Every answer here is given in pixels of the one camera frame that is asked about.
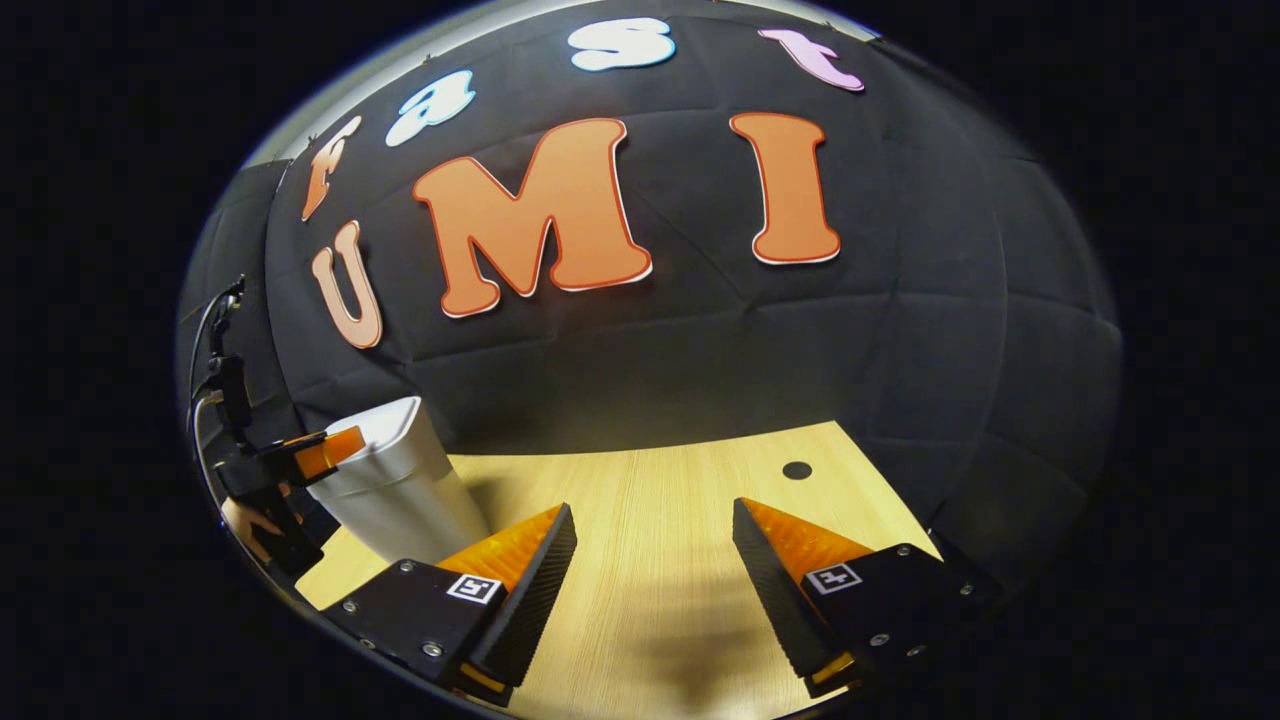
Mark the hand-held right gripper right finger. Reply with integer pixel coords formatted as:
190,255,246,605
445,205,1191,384
732,498,1001,701

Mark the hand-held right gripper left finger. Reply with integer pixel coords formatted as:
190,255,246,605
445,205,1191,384
320,503,579,707

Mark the white desktop garbage bin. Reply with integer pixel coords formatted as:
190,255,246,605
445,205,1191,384
305,397,493,566

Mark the wooden desktop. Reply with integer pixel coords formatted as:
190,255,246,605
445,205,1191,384
295,420,943,720

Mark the black cable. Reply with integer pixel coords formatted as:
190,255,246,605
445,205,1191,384
187,277,247,403

